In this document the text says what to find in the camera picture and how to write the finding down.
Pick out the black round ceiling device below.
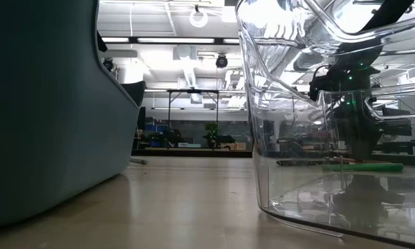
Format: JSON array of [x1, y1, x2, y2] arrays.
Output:
[[102, 57, 115, 73], [214, 53, 229, 69]]

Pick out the cardboard box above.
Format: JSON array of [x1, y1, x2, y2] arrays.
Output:
[[224, 142, 247, 151]]

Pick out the black frame table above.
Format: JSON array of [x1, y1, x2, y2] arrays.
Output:
[[165, 88, 221, 141]]

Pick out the white hanging ring light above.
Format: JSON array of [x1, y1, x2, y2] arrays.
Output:
[[188, 7, 210, 29]]

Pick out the green highlighter pen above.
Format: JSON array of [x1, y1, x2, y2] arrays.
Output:
[[322, 163, 405, 173]]

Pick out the teal plastic bin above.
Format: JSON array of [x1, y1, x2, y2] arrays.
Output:
[[0, 0, 141, 231]]

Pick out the green background plant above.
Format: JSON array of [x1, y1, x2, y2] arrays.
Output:
[[203, 120, 220, 150]]

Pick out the clear plastic bin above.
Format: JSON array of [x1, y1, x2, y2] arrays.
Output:
[[234, 0, 415, 249]]

